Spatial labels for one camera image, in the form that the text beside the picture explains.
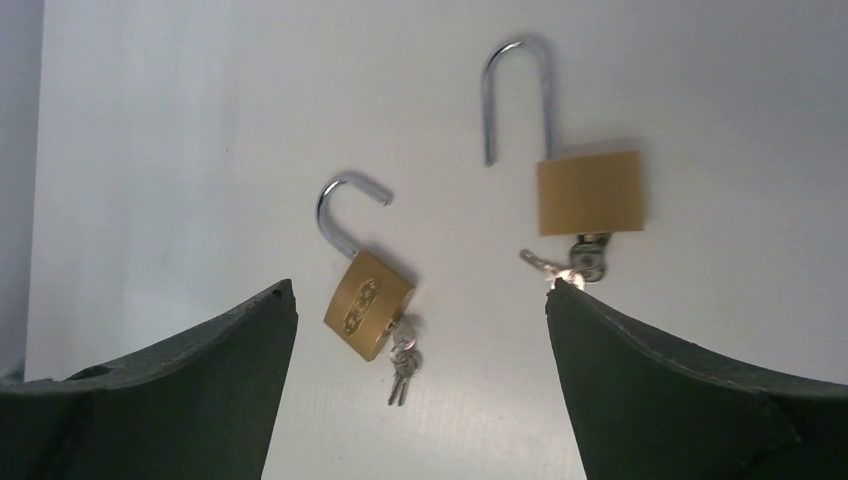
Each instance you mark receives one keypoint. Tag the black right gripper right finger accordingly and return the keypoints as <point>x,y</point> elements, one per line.
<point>646,404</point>

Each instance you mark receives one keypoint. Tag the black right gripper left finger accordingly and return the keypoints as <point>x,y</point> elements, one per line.
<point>201,404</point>

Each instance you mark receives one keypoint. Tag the silver key bunch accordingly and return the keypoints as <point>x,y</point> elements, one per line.
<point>587,261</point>
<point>406,360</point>

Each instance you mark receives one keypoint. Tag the short shackle brass padlock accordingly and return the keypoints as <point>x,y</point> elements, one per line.
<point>371,297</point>

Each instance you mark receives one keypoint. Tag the long shackle brass padlock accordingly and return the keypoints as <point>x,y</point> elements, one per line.
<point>590,194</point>

